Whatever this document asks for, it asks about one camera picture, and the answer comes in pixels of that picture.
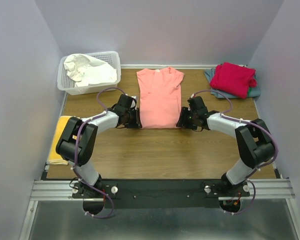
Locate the aluminium frame rail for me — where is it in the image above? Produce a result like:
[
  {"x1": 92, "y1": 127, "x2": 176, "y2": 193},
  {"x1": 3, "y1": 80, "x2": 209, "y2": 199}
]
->
[{"x1": 30, "y1": 178, "x2": 295, "y2": 201}]

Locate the white cloth in basket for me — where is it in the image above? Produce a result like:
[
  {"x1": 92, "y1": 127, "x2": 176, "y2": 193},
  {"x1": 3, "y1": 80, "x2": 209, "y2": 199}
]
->
[{"x1": 63, "y1": 53, "x2": 118, "y2": 87}]

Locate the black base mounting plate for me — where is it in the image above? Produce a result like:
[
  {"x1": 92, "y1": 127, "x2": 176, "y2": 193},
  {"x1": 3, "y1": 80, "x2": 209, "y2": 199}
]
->
[{"x1": 72, "y1": 179, "x2": 252, "y2": 209}]

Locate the folded green t shirt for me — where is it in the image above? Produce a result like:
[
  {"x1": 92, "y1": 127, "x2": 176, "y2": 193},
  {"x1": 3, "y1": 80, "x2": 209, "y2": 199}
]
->
[{"x1": 247, "y1": 87, "x2": 254, "y2": 98}]

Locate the folded red t shirt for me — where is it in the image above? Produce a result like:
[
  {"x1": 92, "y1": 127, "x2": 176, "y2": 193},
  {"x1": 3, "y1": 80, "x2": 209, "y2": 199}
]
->
[{"x1": 210, "y1": 62, "x2": 258, "y2": 99}]

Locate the white plastic basket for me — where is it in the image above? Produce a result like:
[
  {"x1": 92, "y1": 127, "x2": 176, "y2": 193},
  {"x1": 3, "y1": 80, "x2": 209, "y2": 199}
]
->
[{"x1": 57, "y1": 51, "x2": 121, "y2": 95}]

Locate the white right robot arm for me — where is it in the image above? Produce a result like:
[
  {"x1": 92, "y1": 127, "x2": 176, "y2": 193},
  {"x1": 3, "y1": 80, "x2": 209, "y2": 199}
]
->
[{"x1": 176, "y1": 95, "x2": 279, "y2": 196}]

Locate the pink t shirt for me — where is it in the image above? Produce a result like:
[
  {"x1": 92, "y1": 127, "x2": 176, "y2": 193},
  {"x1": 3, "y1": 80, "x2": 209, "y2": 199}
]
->
[{"x1": 136, "y1": 67, "x2": 184, "y2": 129}]

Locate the folded yellow towel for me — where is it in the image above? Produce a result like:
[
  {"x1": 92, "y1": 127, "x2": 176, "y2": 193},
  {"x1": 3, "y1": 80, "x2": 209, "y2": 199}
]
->
[{"x1": 48, "y1": 115, "x2": 75, "y2": 166}]

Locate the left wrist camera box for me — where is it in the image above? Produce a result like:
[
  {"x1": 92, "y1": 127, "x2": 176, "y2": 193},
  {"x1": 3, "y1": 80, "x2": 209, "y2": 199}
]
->
[{"x1": 130, "y1": 96, "x2": 138, "y2": 109}]

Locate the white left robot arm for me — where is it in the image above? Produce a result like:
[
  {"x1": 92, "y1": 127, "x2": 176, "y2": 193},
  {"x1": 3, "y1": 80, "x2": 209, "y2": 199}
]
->
[{"x1": 55, "y1": 94, "x2": 142, "y2": 198}]

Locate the folded blue t shirt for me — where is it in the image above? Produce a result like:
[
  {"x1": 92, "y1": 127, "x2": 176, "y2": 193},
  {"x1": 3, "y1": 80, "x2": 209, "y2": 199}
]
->
[{"x1": 203, "y1": 68, "x2": 261, "y2": 99}]

